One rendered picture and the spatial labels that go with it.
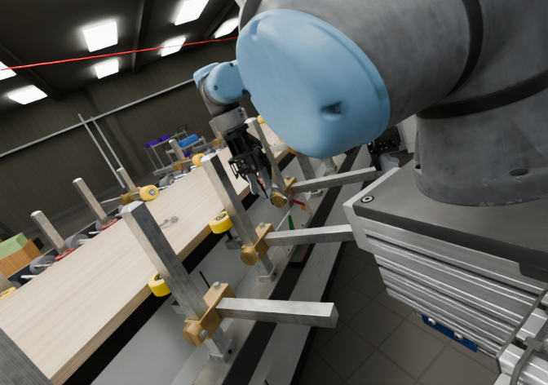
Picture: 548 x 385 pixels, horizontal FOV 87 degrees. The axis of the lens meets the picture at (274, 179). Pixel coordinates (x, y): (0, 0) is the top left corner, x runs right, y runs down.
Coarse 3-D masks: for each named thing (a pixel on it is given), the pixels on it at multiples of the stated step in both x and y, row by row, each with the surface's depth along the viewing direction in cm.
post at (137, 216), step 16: (128, 208) 54; (144, 208) 56; (128, 224) 56; (144, 224) 56; (144, 240) 56; (160, 240) 58; (160, 256) 57; (176, 256) 60; (160, 272) 60; (176, 272) 60; (176, 288) 60; (192, 288) 62; (192, 304) 62; (224, 336) 67
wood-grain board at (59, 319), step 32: (224, 160) 180; (160, 192) 169; (192, 192) 137; (192, 224) 97; (96, 256) 108; (128, 256) 94; (32, 288) 105; (64, 288) 91; (96, 288) 81; (128, 288) 73; (0, 320) 89; (32, 320) 80; (64, 320) 72; (96, 320) 65; (32, 352) 64; (64, 352) 59
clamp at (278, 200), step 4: (284, 180) 109; (288, 180) 108; (292, 180) 106; (296, 180) 108; (288, 184) 104; (288, 188) 102; (276, 192) 101; (288, 192) 102; (292, 192) 104; (276, 196) 99; (280, 196) 99; (292, 196) 104; (272, 200) 101; (276, 200) 100; (280, 200) 99; (284, 200) 99; (276, 204) 101; (280, 204) 100; (284, 204) 99
